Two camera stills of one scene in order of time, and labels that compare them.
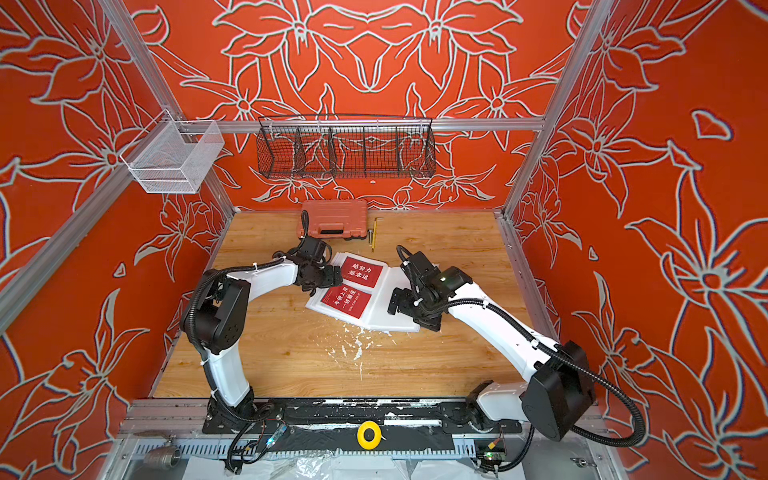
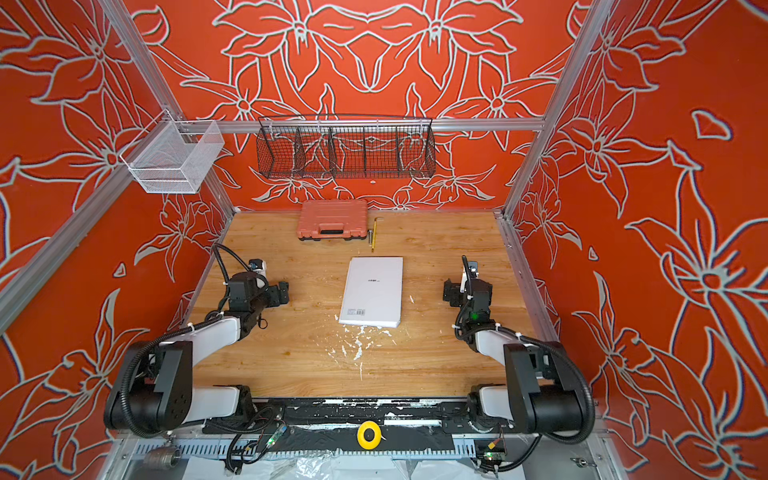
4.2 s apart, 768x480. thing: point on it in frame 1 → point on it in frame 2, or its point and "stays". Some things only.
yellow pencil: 374,234 stays
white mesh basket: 172,156 stays
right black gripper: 429,320 → 455,289
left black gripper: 333,278 → 273,299
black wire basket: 345,146 stays
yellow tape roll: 369,434 stays
